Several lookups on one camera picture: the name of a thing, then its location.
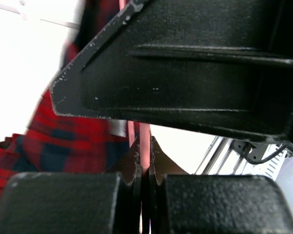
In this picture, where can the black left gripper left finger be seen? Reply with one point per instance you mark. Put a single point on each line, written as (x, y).
(65, 203)

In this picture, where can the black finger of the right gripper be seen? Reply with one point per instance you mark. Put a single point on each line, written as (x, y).
(221, 67)

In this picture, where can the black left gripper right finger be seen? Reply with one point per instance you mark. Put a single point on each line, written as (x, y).
(213, 204)

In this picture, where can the red plaid skirt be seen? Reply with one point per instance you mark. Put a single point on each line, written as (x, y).
(61, 144)

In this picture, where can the pink wire hanger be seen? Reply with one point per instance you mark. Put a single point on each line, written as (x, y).
(144, 136)

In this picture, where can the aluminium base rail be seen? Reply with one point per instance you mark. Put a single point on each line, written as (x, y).
(221, 158)

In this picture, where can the white slotted cable duct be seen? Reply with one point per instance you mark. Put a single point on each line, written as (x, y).
(271, 168)

